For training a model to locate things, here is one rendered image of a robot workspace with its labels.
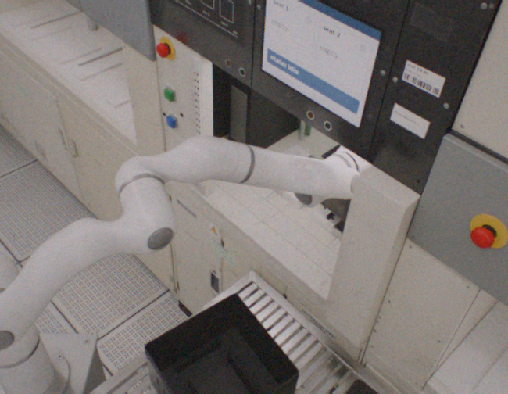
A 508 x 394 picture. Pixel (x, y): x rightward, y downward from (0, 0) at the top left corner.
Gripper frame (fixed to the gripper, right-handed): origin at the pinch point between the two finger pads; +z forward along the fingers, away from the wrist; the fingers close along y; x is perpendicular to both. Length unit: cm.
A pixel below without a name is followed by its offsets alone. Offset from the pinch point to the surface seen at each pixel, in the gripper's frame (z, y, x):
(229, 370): -60, 6, -44
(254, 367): -54, 10, -44
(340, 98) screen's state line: -30.0, 4.1, 29.8
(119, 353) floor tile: -62, -59, -122
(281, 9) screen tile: -30, -14, 42
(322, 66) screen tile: -30.1, -1.7, 34.6
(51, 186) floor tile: -33, -166, -123
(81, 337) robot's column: -83, -29, -46
